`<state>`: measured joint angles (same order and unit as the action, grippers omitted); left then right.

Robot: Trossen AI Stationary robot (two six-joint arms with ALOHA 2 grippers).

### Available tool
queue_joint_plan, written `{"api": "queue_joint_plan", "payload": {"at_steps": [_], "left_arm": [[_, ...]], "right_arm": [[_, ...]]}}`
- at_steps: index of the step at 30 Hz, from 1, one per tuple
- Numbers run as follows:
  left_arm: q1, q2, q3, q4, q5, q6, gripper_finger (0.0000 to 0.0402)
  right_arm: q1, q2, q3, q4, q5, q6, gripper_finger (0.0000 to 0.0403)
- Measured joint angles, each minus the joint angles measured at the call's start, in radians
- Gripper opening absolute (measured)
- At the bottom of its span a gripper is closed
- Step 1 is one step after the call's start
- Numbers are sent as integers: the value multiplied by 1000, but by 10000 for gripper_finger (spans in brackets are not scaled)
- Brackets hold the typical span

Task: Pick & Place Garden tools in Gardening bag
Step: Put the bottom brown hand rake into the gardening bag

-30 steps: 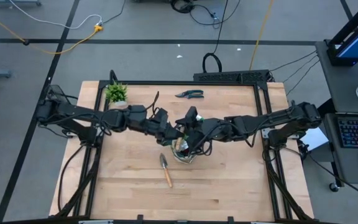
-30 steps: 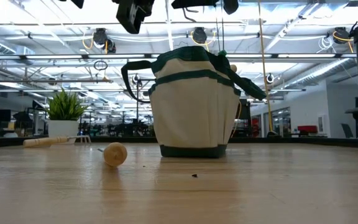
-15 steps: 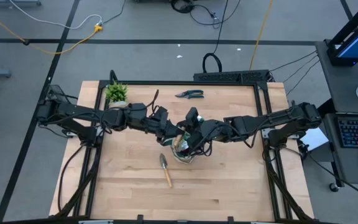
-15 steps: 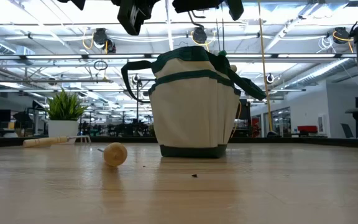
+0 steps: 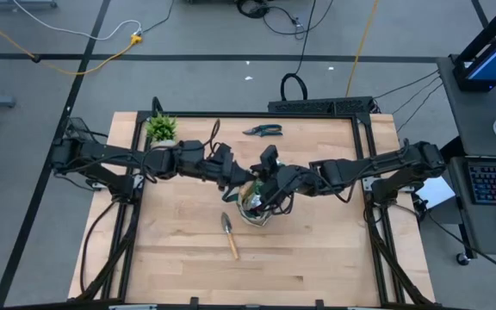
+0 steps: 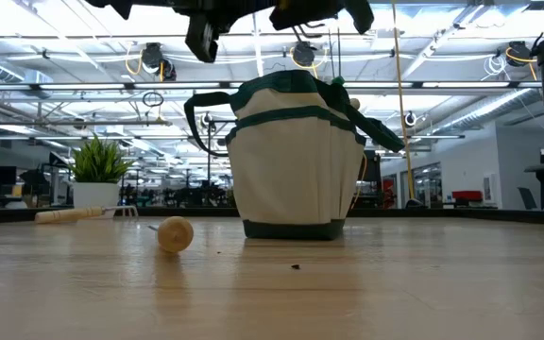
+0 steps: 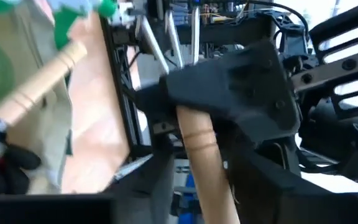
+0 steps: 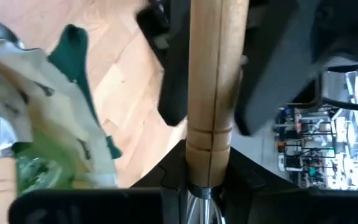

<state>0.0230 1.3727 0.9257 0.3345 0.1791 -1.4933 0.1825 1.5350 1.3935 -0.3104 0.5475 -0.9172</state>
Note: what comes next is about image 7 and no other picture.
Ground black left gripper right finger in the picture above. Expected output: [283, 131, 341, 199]
[228, 144, 323, 224]

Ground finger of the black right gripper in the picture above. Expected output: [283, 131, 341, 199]
[135, 40, 301, 144]
[149, 119, 180, 138]

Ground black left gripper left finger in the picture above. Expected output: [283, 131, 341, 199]
[113, 139, 180, 224]

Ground wooden handle garden tool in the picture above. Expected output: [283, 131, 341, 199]
[0, 40, 88, 175]

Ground cream green canvas gardening bag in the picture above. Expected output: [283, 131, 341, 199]
[0, 0, 119, 195]

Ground black red garden gloves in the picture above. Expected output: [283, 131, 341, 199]
[0, 144, 42, 195]

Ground black aluminium table frame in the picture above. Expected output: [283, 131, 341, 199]
[99, 15, 144, 158]

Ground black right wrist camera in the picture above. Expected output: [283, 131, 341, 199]
[273, 12, 310, 63]

